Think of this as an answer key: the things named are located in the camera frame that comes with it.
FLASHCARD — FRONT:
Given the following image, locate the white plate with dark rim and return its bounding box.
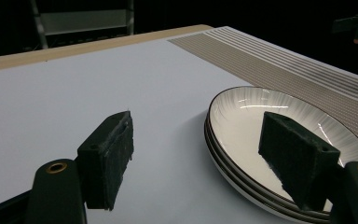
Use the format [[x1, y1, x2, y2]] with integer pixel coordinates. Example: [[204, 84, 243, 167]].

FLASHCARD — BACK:
[[207, 86, 358, 215], [204, 119, 331, 219], [203, 124, 331, 224]]

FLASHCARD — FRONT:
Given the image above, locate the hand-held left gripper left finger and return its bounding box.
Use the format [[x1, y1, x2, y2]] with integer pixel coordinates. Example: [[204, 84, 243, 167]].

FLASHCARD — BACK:
[[76, 110, 135, 212]]

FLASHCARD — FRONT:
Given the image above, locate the white metal frame table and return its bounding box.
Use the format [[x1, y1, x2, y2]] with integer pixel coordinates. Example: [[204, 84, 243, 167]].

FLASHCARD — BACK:
[[29, 0, 135, 50]]

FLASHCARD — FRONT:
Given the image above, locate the white striped table mat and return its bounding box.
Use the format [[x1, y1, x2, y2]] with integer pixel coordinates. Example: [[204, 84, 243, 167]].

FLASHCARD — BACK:
[[0, 25, 358, 224]]

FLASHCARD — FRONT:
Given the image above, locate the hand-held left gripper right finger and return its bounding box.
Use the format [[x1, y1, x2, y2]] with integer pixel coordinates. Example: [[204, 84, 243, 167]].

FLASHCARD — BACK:
[[257, 111, 341, 212]]

